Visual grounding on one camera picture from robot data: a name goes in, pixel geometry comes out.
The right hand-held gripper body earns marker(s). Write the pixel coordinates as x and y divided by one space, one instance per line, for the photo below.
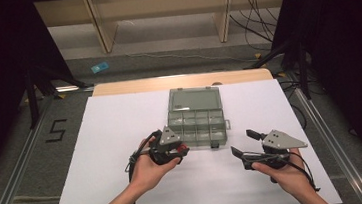
281 141

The clear plastic compartment box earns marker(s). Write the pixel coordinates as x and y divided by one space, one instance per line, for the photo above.
197 123

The white table sheet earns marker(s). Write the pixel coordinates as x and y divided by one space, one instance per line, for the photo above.
110 122

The person's left hand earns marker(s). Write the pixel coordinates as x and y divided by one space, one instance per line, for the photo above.
145 172

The wooden bench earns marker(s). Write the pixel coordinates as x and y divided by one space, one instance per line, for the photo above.
159 2

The person's right hand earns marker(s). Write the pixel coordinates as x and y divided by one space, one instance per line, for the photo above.
290 178

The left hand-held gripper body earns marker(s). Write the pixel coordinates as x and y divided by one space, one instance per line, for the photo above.
168 137

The black metal stand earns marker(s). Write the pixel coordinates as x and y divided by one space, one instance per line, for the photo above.
31 103
303 76

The aluminium floor rail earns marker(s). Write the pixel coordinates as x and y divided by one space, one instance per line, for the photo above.
333 144
15 171

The short aluminium bar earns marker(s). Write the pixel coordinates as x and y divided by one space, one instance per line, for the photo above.
67 89

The blue card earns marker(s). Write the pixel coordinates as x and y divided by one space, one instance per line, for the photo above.
100 67

